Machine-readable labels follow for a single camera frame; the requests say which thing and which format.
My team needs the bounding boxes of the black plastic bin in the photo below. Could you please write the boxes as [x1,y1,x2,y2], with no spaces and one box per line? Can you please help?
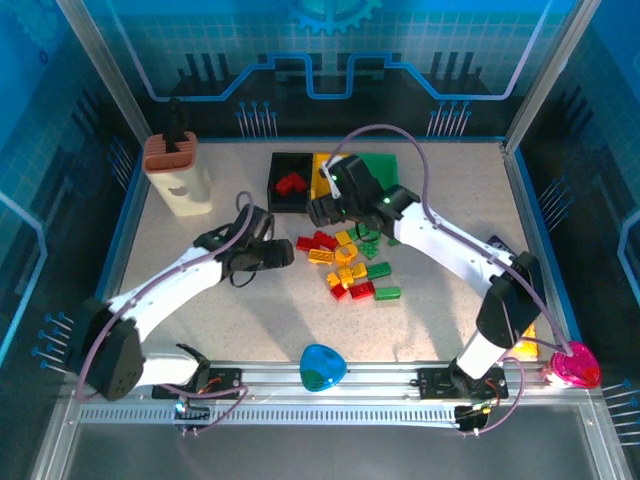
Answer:
[267,152,316,215]

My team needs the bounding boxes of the yellow plastic bin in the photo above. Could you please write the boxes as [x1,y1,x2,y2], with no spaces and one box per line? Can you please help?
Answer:
[310,152,346,201]

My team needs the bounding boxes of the green plastic bin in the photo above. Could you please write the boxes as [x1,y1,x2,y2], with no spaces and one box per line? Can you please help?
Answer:
[359,153,401,190]

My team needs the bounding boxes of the cream knife block brown top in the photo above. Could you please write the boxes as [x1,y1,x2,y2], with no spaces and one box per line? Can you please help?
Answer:
[142,133,214,218]

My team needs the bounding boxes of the blue plastic bowl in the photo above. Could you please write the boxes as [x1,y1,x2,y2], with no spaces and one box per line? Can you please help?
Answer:
[298,343,348,394]

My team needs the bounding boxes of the purple candy bag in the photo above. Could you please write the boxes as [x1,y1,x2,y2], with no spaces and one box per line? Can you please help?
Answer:
[487,234,516,257]

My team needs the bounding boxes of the yellow snack bag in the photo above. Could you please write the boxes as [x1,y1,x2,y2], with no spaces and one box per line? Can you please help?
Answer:
[509,324,542,357]

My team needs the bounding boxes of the thin black cable loop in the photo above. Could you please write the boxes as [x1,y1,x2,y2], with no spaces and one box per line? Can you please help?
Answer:
[227,267,261,289]

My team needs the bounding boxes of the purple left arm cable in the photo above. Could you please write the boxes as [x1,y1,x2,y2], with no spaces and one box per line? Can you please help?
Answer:
[74,191,254,436]

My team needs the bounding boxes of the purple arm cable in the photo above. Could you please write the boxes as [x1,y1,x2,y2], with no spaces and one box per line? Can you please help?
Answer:
[74,191,254,436]
[327,123,576,436]

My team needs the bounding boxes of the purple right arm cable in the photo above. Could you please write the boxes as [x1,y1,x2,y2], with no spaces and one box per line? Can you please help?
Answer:
[327,123,576,436]

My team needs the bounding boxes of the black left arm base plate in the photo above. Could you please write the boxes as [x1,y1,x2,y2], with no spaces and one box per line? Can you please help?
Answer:
[152,367,244,401]

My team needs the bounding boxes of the black knife handle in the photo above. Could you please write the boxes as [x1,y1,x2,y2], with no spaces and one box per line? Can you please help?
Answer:
[167,97,187,154]

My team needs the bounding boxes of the aluminum mounting rail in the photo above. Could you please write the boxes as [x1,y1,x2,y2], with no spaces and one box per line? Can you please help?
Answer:
[139,359,554,401]

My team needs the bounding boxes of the slotted grey cable duct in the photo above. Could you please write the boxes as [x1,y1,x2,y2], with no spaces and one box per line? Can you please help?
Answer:
[79,404,461,426]

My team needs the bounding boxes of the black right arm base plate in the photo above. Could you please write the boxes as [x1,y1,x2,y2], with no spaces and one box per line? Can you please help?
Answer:
[417,367,506,401]

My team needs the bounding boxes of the aluminum frame post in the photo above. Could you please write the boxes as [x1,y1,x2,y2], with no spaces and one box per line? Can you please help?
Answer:
[502,0,599,154]
[54,0,156,144]

